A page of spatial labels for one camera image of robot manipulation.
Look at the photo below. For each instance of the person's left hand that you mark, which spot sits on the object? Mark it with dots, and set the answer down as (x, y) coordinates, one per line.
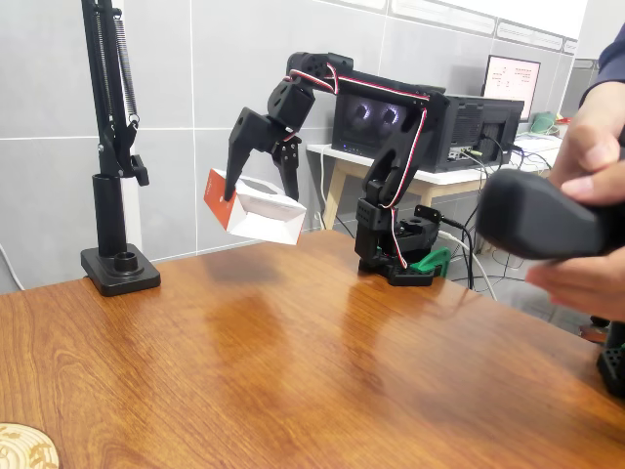
(586, 285)

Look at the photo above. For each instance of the dark blue sleeved forearm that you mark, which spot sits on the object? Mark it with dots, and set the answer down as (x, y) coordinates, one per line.
(612, 63)

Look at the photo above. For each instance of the black desk clamp base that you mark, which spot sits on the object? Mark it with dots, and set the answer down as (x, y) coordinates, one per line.
(108, 220)

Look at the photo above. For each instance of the red flat packet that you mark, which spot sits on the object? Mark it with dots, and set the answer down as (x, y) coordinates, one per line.
(564, 120)

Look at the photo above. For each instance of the round wooden coaster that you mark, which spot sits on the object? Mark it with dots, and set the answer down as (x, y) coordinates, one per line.
(24, 447)

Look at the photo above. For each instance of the orange white mouse box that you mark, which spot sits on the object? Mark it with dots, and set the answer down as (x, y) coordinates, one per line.
(263, 215)

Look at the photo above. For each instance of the black computer case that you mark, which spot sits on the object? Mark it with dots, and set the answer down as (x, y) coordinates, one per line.
(483, 127)

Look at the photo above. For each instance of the green cap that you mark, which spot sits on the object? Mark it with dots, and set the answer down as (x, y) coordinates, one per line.
(543, 123)

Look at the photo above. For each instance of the computer monitor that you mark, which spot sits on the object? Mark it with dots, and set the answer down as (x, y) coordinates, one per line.
(512, 83)

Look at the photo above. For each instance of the person's right hand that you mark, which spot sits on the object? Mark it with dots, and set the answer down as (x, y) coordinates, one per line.
(598, 146)

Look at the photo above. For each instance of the green table clamp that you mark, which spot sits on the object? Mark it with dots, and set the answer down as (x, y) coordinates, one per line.
(434, 261)

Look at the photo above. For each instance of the white papers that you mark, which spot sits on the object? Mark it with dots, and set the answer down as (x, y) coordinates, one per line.
(534, 142)

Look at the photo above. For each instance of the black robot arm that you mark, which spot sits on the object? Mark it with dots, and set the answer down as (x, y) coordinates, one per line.
(368, 215)

